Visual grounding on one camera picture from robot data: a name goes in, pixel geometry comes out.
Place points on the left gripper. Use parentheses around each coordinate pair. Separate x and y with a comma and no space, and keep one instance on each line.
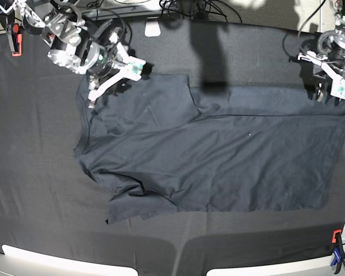
(324,72)

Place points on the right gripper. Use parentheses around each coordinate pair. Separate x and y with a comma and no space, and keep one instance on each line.
(106,61)

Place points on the dark navy t-shirt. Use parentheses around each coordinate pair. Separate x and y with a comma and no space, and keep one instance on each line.
(160,146)

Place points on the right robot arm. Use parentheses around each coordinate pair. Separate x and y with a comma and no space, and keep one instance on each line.
(79,44)

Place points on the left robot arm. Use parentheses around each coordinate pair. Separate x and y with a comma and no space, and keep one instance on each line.
(329,59)

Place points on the orange clamp far left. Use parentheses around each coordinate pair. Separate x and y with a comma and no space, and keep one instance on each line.
(15,39)

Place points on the orange blue clamp near right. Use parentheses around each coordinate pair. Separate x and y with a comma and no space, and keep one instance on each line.
(338,251)

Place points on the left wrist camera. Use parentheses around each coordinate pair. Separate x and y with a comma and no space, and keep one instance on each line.
(338,89)

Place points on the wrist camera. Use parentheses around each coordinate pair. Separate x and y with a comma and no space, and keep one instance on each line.
(338,89)
(135,68)

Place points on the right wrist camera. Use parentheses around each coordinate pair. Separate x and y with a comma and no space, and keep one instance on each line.
(135,68)

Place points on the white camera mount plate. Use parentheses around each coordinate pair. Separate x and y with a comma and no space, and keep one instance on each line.
(152,27)

